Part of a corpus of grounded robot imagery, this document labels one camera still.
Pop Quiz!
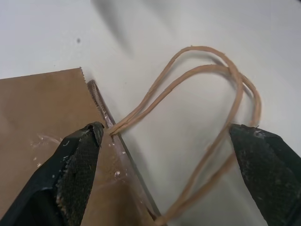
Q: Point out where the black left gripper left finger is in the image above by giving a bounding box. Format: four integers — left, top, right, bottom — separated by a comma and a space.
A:
0, 121, 105, 226

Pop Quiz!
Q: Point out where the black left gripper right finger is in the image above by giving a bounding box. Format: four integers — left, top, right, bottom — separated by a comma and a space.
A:
229, 124, 301, 226

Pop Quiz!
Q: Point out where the brown paper bag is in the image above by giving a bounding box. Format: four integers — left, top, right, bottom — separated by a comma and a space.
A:
0, 46, 262, 226

